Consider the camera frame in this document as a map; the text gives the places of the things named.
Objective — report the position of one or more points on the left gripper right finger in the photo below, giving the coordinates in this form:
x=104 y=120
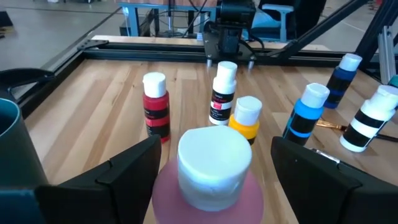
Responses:
x=326 y=199

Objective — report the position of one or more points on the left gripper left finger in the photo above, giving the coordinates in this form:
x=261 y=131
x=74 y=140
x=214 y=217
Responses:
x=109 y=193

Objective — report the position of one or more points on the small red paint bottle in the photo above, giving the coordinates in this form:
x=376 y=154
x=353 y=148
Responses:
x=157 y=115

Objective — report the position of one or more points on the large pink paint bottle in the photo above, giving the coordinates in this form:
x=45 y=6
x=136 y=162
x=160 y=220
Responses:
x=214 y=168

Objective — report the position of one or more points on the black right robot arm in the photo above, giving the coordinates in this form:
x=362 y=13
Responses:
x=230 y=31

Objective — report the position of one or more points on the small light blue paint bottle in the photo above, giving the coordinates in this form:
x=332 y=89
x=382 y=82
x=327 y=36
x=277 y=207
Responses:
x=306 y=115

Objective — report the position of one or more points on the small white black-striped paint bottle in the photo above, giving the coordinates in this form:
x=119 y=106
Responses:
x=370 y=118

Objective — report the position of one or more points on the small yellow paint bottle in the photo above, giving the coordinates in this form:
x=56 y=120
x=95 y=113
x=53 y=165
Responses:
x=247 y=115

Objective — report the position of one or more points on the small dark blue paint bottle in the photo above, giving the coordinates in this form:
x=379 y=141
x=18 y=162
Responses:
x=340 y=81

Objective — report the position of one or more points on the small white red-label paint bottle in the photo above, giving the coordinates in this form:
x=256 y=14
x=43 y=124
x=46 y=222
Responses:
x=222 y=93

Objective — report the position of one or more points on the black paintbrush silver ferrule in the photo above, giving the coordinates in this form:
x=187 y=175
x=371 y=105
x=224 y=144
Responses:
x=325 y=155

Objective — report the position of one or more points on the loose paintbrushes on table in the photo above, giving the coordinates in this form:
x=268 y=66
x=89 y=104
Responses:
x=329 y=125

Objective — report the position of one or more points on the teal ribbed plastic cup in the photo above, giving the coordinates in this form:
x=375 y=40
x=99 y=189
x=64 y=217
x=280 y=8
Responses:
x=15 y=149

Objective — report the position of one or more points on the white aluminium extrusion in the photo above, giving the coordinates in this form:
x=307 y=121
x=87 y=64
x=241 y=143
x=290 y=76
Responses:
x=385 y=53

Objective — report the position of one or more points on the wooden table blue legs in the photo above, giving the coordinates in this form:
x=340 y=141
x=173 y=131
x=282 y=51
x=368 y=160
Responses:
x=133 y=15

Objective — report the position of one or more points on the black office chair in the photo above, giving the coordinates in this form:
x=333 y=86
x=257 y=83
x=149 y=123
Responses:
x=308 y=15

